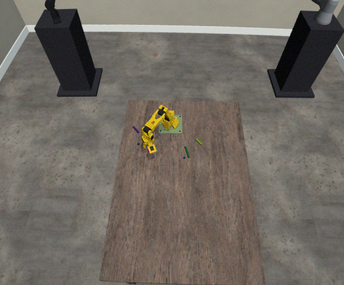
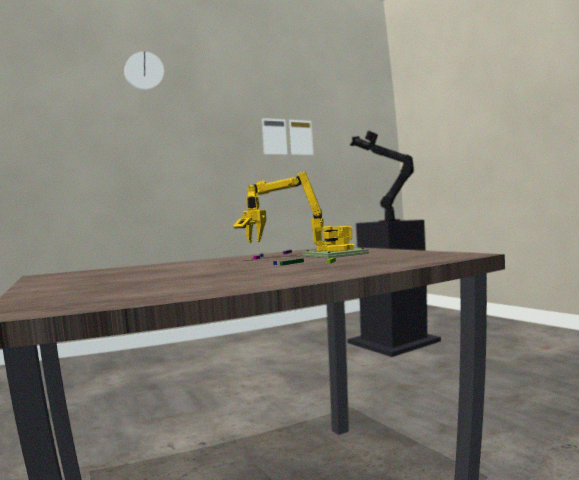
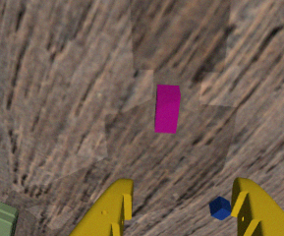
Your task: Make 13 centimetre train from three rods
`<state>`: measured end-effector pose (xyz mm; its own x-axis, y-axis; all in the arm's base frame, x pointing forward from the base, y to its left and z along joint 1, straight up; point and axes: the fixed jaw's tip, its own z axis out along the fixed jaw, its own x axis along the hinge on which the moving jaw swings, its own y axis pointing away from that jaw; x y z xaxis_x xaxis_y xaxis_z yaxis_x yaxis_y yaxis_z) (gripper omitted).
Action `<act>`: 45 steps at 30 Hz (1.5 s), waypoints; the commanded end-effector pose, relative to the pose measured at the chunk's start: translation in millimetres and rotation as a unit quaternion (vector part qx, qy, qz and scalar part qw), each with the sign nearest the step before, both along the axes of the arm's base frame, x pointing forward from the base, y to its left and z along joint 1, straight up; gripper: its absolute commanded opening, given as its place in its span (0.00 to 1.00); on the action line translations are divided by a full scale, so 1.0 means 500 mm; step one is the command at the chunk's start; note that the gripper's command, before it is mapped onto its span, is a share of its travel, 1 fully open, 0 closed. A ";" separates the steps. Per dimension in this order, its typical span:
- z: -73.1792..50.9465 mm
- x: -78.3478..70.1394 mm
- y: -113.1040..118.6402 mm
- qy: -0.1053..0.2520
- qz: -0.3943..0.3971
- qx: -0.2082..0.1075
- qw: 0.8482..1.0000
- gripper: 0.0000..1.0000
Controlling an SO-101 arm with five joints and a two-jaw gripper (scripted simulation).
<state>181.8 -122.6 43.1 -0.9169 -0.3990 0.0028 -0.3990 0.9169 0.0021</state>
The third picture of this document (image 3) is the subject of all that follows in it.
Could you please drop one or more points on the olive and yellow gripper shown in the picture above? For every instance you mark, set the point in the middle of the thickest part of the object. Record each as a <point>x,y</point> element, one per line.
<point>257,213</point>

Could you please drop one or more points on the magenta rod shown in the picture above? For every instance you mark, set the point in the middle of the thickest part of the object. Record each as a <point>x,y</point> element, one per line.
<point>167,109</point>

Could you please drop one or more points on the small blue cube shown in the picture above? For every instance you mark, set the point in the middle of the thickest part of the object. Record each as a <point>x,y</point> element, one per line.
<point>220,208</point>

